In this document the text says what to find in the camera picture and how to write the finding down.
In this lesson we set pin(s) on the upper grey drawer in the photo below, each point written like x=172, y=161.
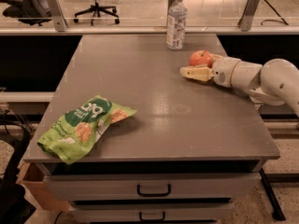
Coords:
x=154, y=186

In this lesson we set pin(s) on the black table leg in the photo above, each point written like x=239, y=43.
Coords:
x=277, y=211

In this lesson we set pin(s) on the black chair bottom left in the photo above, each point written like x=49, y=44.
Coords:
x=14, y=208

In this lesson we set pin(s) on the clear plastic water bottle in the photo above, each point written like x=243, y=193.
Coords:
x=176, y=24

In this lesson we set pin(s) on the brown wooden box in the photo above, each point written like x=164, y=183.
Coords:
x=32, y=178

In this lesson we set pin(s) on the left metal bracket post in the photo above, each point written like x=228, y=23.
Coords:
x=59, y=22

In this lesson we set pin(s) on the red apple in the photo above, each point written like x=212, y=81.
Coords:
x=201, y=57

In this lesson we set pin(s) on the lower grey drawer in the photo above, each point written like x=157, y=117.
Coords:
x=153, y=212

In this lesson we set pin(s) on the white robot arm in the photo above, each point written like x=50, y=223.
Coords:
x=274, y=83

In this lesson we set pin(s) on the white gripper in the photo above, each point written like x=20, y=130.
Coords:
x=224, y=69

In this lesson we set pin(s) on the grey drawer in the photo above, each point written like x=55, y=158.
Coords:
x=153, y=212
x=154, y=186

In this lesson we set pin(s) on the right metal bracket post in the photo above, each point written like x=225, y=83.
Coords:
x=246, y=19

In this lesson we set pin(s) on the green rice chip bag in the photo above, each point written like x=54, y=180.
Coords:
x=73, y=135

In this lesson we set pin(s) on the dark office chair left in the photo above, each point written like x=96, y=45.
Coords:
x=28, y=11

